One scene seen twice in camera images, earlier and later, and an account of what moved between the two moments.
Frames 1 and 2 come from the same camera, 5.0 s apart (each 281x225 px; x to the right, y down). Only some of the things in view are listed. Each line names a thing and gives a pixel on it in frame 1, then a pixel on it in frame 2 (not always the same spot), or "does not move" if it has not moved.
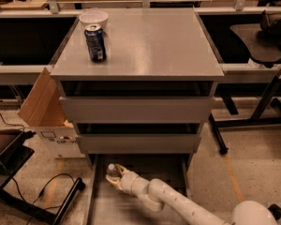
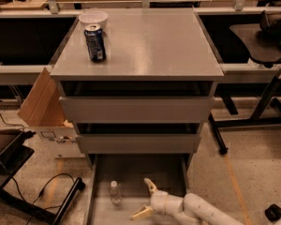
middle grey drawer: x=139 y=138 does not move
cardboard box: x=44 y=108 does not move
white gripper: x=128 y=180 -> x=158 y=201
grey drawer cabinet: x=137 y=82 does not move
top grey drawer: x=137 y=101 does not move
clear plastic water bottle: x=112 y=172 -> x=115 y=193
